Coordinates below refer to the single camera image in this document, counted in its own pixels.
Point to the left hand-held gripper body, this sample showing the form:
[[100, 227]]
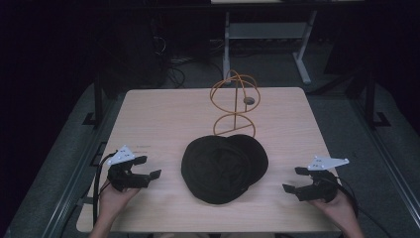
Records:
[[123, 178]]

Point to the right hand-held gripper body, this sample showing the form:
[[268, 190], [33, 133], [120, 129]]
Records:
[[318, 190]]

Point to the black cap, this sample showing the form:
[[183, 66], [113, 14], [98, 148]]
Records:
[[219, 168]]

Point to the person's left hand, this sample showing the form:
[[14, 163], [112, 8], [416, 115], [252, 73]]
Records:
[[114, 201]]

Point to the person's right hand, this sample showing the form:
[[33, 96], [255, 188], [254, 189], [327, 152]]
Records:
[[338, 208]]

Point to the grey round table grommet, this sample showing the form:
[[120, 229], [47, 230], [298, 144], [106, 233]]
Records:
[[249, 100]]

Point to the grey metal frame rail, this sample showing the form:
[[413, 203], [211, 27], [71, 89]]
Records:
[[389, 165], [74, 185]]

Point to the black metal stand post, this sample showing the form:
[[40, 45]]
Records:
[[370, 99], [98, 99]]

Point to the white metal table frame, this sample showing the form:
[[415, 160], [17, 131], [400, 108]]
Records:
[[264, 30]]

